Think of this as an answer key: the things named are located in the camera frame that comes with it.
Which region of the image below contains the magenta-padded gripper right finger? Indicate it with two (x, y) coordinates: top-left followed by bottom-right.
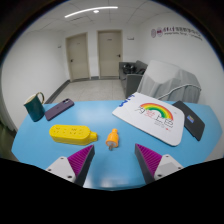
(134, 143), (184, 185)

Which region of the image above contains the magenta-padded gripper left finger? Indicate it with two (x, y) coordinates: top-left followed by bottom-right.
(45, 144), (96, 188)

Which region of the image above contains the orange charger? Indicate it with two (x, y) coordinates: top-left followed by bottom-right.
(105, 128), (119, 152)

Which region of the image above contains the yellow power strip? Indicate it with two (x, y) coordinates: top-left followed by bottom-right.
(48, 124), (99, 147)

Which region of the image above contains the white rainbow-print mouse pad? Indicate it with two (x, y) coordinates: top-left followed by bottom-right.
(111, 91), (185, 147)

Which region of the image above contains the dark grey notebook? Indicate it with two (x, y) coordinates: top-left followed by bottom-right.
(172, 100), (206, 142)

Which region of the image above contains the purple smartphone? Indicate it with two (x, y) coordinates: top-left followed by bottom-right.
(44, 97), (75, 122)

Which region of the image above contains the grey fabric-covered object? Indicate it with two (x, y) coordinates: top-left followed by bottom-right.
(136, 59), (203, 104)

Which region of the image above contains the black bag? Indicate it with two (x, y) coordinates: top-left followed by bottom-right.
(122, 63), (147, 75)

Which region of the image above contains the beige door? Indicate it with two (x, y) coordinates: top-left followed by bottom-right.
(96, 29), (123, 79)
(65, 32), (91, 82)

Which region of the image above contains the long ceiling light strip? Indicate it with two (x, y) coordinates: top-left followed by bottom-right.
(64, 5), (119, 19)

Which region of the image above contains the teal mug with gold handle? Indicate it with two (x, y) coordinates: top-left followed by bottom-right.
(23, 91), (46, 123)

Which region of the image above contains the wall lettering sign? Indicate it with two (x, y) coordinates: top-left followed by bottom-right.
(150, 26), (203, 42)

